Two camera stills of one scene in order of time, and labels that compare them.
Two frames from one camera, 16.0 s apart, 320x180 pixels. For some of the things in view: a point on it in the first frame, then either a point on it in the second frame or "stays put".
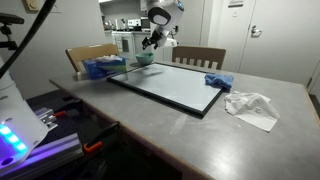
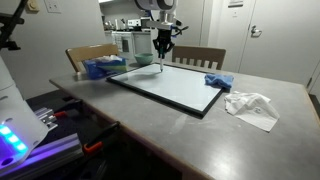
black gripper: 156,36 to 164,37
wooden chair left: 80,54 stays put
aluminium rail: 54,153 stays put
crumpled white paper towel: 253,109 stays put
